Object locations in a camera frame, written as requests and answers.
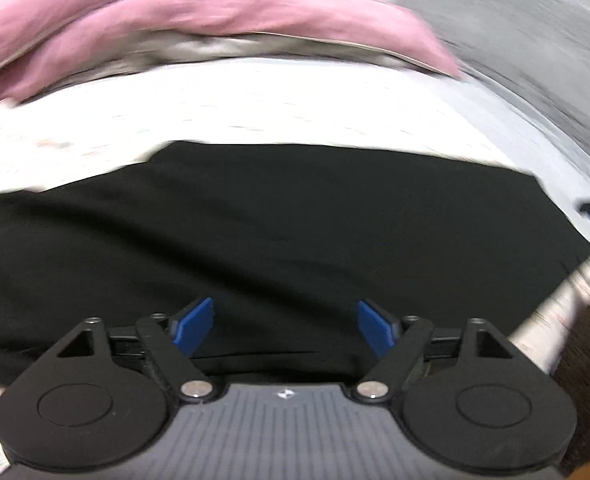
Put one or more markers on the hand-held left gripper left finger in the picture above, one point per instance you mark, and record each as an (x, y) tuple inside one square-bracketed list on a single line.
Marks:
[(192, 325)]

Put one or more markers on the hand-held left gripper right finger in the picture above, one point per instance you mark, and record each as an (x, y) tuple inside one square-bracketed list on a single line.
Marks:
[(375, 327)]

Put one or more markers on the black pants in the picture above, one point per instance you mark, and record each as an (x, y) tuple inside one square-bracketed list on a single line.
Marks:
[(275, 240)]

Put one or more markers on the grey quilted pillow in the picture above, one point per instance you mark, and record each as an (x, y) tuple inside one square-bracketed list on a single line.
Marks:
[(525, 50)]

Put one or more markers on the floral bed sheet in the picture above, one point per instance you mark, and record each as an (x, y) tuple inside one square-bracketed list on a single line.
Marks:
[(275, 105)]

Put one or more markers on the grey crumpled blanket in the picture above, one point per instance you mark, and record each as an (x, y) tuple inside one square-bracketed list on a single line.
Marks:
[(225, 47)]

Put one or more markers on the pink duvet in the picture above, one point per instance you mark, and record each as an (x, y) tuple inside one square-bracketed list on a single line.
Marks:
[(225, 15)]

